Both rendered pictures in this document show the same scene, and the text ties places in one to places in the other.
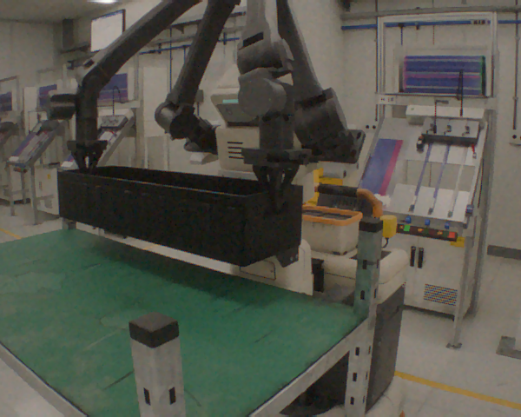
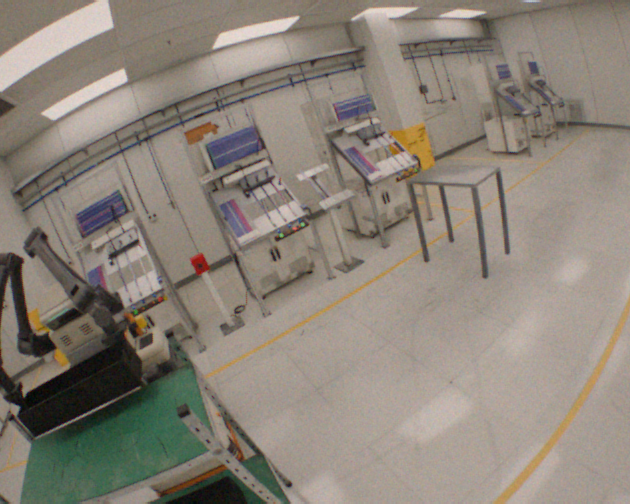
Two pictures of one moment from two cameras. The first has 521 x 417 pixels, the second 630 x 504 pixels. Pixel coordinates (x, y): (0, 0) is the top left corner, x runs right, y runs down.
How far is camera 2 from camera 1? 52 cm
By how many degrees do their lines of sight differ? 55
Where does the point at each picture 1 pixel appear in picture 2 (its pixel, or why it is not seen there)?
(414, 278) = not seen: hidden behind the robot
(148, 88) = not seen: outside the picture
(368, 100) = (58, 248)
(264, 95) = (105, 315)
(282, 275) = not seen: hidden behind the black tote
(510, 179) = (160, 242)
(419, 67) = (86, 216)
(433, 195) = (136, 285)
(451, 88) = (109, 218)
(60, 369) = (146, 470)
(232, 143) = (62, 338)
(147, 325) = (183, 410)
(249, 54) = (80, 299)
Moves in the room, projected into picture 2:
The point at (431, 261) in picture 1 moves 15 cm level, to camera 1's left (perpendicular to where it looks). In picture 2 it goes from (157, 318) to (147, 327)
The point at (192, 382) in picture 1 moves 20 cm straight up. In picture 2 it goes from (182, 429) to (141, 381)
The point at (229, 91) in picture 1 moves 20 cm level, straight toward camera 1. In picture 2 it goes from (49, 314) to (63, 315)
